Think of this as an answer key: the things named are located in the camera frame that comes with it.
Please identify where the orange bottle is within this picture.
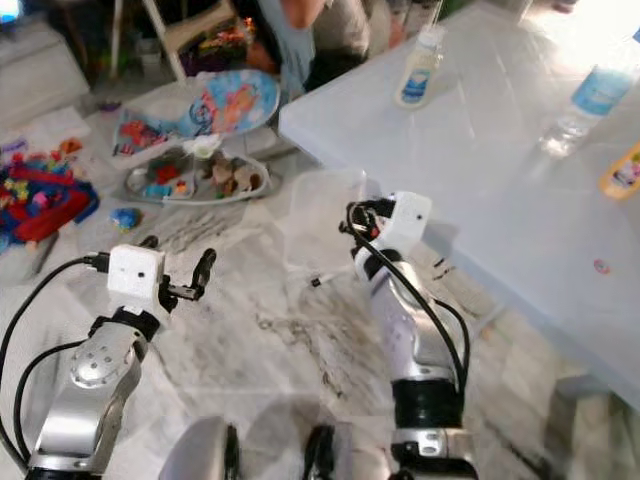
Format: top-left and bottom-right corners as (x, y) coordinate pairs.
(598, 140), (640, 201)

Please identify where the white table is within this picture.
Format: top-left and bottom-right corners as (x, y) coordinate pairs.
(278, 0), (640, 406)

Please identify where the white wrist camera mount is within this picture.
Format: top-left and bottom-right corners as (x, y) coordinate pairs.
(108, 244), (167, 313)
(380, 191), (433, 253)

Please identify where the small blue toy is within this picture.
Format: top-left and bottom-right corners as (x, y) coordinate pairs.
(110, 206), (141, 233)

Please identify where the fish-print baby bouncer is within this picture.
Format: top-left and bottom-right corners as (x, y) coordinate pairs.
(112, 68), (281, 161)

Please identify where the clear blue-label water bottle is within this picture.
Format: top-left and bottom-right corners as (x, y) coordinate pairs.
(538, 28), (640, 159)

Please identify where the red blue toy block set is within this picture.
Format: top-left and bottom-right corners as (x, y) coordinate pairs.
(0, 138), (101, 246)

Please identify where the person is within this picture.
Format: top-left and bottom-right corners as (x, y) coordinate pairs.
(240, 0), (406, 101)

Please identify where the grey robot leg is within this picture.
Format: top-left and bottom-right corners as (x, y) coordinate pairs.
(157, 415), (241, 480)
(305, 422), (396, 480)

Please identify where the grey sofa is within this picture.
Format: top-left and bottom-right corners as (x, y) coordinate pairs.
(0, 18), (66, 121)

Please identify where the grey robot right leg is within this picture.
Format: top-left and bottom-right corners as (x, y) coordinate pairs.
(305, 422), (396, 480)

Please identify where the white-capped cream bottle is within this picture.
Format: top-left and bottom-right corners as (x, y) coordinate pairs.
(394, 24), (447, 109)

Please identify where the grey tray of toys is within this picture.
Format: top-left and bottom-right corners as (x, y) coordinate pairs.
(125, 138), (273, 206)

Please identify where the clear plastic container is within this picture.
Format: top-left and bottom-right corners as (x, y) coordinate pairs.
(282, 166), (369, 273)

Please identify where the grey robot left leg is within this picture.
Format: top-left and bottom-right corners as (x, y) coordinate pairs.
(157, 415), (241, 480)

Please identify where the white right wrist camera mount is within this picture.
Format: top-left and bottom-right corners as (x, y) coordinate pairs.
(380, 191), (433, 253)

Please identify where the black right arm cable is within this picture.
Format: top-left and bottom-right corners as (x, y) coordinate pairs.
(345, 205), (471, 391)

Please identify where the white wooden chair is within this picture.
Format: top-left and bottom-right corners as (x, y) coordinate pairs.
(110, 0), (246, 81)

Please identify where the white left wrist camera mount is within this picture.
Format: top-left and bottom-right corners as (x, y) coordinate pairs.
(108, 244), (167, 313)

